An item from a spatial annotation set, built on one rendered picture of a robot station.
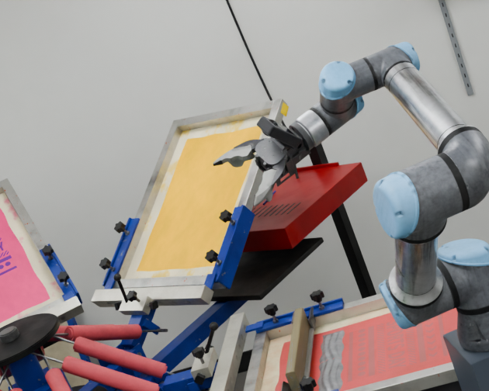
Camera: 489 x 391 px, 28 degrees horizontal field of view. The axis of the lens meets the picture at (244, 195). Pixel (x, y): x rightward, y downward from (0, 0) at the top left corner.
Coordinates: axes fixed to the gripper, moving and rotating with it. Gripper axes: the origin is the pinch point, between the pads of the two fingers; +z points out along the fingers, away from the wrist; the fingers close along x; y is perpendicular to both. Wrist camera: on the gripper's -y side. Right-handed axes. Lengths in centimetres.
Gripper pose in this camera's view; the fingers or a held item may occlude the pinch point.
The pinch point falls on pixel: (231, 183)
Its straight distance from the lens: 211.4
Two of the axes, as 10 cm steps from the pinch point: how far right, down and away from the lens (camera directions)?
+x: -6.0, -6.1, 5.2
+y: 2.0, 5.2, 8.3
